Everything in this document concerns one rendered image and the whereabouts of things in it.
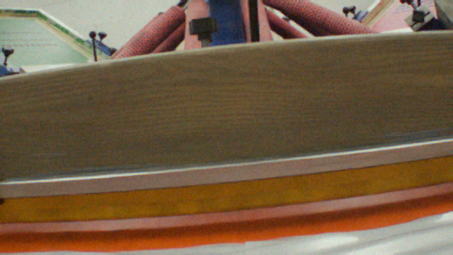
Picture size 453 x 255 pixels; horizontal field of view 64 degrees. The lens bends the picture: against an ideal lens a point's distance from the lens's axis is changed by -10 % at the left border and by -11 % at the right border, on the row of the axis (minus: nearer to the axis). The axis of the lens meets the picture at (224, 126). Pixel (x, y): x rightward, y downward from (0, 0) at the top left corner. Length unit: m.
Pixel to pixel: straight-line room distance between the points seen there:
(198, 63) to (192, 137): 0.04
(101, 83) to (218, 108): 0.07
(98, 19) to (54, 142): 4.44
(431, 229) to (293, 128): 0.09
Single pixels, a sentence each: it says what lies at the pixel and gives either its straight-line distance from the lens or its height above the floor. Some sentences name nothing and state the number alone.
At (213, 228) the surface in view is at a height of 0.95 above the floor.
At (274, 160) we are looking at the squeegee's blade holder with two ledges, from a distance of 0.22.
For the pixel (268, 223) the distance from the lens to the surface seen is 0.24.
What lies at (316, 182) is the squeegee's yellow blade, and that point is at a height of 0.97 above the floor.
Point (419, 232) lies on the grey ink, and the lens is 0.20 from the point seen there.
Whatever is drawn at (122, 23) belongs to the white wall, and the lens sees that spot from 4.58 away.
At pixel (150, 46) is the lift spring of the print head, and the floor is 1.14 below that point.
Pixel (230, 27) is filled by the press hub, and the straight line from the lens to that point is 1.05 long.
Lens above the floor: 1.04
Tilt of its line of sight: 6 degrees down
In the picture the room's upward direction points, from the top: 6 degrees counter-clockwise
